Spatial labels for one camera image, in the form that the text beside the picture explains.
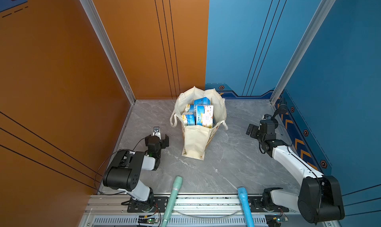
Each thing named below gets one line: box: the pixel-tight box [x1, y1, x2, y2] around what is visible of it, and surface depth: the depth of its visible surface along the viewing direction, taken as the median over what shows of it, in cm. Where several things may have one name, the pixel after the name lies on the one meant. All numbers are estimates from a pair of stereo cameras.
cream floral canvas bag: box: [169, 86, 229, 161], surface depth 85 cm
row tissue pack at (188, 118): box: [182, 112, 195, 126], surface depth 79 cm
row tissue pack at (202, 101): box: [193, 96, 211, 109], surface depth 91 cm
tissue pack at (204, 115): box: [195, 104, 214, 129], surface depth 79 cm
